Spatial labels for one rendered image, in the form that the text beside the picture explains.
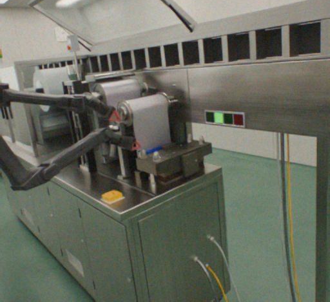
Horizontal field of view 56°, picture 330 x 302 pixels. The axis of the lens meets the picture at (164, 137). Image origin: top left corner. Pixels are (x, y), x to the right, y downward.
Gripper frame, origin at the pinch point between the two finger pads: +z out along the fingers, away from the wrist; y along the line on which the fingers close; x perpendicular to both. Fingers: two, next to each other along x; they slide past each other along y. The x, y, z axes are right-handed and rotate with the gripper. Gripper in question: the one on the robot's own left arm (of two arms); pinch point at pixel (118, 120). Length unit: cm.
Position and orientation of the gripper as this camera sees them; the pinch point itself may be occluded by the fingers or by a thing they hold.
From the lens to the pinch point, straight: 164.1
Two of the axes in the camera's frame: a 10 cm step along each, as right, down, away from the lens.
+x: 4.2, -8.8, 2.1
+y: 6.3, 1.1, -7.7
